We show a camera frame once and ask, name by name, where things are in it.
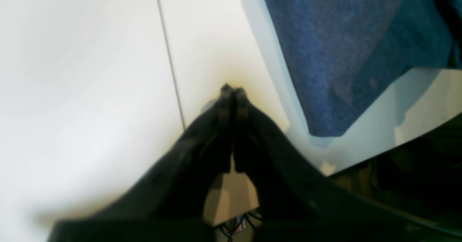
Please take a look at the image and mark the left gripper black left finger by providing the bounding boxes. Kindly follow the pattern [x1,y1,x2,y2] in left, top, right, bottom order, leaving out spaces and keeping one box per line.
[48,84,233,242]

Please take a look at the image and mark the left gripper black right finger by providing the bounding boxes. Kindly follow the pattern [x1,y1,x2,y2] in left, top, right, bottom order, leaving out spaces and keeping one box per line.
[233,88,461,242]

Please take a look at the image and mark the blue grey T-shirt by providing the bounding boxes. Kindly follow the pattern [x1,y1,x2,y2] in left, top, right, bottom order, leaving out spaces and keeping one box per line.
[264,0,461,137]

